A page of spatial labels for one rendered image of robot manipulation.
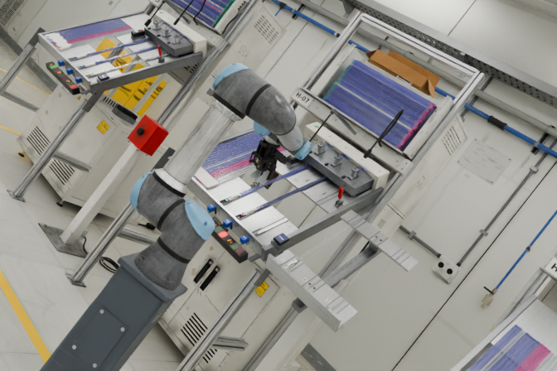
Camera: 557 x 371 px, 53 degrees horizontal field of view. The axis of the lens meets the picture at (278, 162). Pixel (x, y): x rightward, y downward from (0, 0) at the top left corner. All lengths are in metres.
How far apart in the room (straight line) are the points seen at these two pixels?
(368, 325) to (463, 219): 0.97
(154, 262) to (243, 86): 0.56
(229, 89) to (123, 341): 0.76
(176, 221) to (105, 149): 1.82
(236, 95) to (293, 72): 3.33
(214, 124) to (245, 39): 2.02
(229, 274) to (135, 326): 1.02
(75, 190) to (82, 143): 0.28
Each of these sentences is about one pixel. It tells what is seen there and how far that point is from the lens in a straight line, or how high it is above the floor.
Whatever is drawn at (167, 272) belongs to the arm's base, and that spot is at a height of 0.59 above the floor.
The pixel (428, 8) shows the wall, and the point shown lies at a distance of 4.78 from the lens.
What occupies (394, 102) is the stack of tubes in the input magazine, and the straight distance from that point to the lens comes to 2.69.
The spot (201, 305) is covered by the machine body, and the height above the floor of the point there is 0.27.
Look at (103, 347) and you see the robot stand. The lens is 1.71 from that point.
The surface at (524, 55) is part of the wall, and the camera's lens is 4.40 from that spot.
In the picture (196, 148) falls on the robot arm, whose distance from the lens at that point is 1.64.
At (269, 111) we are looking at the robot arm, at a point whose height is 1.13.
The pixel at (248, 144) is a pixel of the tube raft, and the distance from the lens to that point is 2.71.
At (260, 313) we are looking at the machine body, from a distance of 2.51.
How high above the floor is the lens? 1.06
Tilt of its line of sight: 1 degrees down
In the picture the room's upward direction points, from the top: 38 degrees clockwise
